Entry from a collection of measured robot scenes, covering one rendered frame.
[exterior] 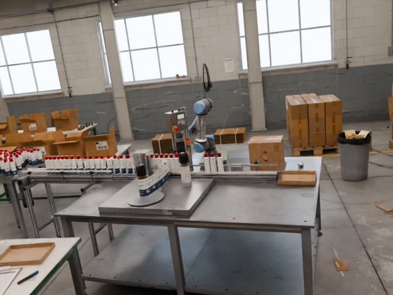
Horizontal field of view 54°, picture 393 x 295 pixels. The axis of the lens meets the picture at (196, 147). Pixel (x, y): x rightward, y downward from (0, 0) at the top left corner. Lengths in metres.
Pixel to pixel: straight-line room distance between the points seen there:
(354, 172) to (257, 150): 2.32
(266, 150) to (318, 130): 3.30
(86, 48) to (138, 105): 1.79
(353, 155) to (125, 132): 5.77
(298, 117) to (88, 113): 5.33
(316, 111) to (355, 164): 1.50
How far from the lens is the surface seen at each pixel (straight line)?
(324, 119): 6.87
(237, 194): 3.26
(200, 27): 8.98
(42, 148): 5.54
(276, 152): 3.64
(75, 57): 9.90
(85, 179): 4.24
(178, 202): 3.10
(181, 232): 4.11
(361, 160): 5.66
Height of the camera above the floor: 2.06
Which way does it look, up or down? 15 degrees down
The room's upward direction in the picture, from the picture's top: 7 degrees counter-clockwise
